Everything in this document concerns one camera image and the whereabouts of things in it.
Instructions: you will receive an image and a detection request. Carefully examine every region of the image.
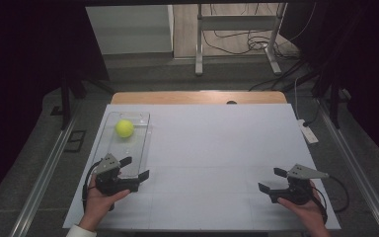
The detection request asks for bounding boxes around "black plug cable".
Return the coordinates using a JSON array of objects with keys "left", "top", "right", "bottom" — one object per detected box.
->
[{"left": 303, "top": 107, "right": 322, "bottom": 128}]

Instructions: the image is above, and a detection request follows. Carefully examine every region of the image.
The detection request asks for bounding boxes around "black rectangular floor frame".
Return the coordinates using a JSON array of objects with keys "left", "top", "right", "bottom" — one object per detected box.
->
[{"left": 63, "top": 129, "right": 88, "bottom": 153}]

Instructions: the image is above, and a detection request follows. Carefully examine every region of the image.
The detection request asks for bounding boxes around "white metal desk frame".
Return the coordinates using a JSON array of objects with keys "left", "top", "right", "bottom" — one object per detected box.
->
[{"left": 194, "top": 2, "right": 288, "bottom": 77}]

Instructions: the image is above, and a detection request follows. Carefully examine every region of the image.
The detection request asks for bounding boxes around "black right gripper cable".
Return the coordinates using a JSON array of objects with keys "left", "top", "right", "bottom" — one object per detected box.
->
[{"left": 312, "top": 175, "right": 350, "bottom": 225}]

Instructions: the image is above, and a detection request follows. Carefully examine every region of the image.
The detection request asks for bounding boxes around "dark curtain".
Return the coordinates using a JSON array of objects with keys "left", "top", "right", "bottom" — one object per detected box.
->
[
  {"left": 0, "top": 0, "right": 111, "bottom": 212},
  {"left": 279, "top": 0, "right": 379, "bottom": 163}
]

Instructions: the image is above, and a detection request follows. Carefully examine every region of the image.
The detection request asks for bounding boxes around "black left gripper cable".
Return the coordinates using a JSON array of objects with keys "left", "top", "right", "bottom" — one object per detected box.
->
[{"left": 81, "top": 159, "right": 115, "bottom": 213}]

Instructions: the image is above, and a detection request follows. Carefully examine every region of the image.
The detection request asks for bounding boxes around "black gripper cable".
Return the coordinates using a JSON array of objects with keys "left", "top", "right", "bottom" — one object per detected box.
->
[
  {"left": 81, "top": 159, "right": 115, "bottom": 213},
  {"left": 312, "top": 175, "right": 350, "bottom": 225}
]

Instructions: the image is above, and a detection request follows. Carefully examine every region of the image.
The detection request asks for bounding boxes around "person's right hand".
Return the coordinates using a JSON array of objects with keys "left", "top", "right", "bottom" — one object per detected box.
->
[{"left": 276, "top": 179, "right": 328, "bottom": 229}]

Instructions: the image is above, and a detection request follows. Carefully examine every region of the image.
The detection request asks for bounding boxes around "white power strip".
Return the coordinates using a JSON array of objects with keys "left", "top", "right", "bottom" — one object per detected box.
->
[{"left": 297, "top": 118, "right": 320, "bottom": 145}]

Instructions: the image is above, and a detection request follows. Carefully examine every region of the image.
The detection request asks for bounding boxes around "aluminium rail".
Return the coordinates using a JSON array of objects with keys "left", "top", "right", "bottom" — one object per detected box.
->
[
  {"left": 9, "top": 117, "right": 82, "bottom": 237},
  {"left": 316, "top": 98, "right": 379, "bottom": 237}
]

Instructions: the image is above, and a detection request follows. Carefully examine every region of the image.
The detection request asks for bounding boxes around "white cabinet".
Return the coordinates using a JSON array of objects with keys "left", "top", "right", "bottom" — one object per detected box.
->
[{"left": 85, "top": 4, "right": 175, "bottom": 55}]

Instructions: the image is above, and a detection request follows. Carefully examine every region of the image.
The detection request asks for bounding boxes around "yellow tennis ball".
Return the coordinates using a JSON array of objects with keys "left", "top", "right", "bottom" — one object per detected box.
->
[{"left": 114, "top": 118, "right": 135, "bottom": 139}]

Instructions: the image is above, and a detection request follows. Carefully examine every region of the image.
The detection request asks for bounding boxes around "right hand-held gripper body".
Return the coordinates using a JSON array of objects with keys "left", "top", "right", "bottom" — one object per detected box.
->
[{"left": 267, "top": 163, "right": 331, "bottom": 206}]

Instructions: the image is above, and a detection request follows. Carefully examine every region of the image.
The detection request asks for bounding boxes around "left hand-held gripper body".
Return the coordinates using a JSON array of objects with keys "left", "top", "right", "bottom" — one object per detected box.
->
[{"left": 93, "top": 152, "right": 141, "bottom": 198}]

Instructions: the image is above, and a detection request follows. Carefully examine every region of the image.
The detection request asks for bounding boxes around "bundle of black floor cables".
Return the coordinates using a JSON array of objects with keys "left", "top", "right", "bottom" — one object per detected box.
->
[{"left": 201, "top": 2, "right": 318, "bottom": 61}]

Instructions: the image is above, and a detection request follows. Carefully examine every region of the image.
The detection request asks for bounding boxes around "person's left hand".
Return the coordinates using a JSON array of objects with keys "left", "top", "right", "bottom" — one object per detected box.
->
[{"left": 78, "top": 173, "right": 131, "bottom": 232}]

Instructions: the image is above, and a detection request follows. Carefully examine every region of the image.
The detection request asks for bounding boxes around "clear plastic container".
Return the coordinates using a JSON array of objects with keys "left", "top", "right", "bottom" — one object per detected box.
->
[{"left": 91, "top": 111, "right": 153, "bottom": 181}]

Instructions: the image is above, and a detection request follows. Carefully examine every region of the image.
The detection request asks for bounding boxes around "white power cable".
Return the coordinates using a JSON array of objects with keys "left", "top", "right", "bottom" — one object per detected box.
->
[{"left": 293, "top": 76, "right": 302, "bottom": 121}]

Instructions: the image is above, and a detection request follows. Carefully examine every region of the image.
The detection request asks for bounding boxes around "black metal stand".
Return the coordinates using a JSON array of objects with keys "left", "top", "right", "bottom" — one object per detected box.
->
[
  {"left": 49, "top": 71, "right": 116, "bottom": 131},
  {"left": 311, "top": 74, "right": 353, "bottom": 130}
]

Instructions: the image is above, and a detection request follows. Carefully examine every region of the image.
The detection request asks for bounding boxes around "white foam board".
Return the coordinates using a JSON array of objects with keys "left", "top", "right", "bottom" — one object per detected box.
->
[{"left": 62, "top": 103, "right": 341, "bottom": 231}]

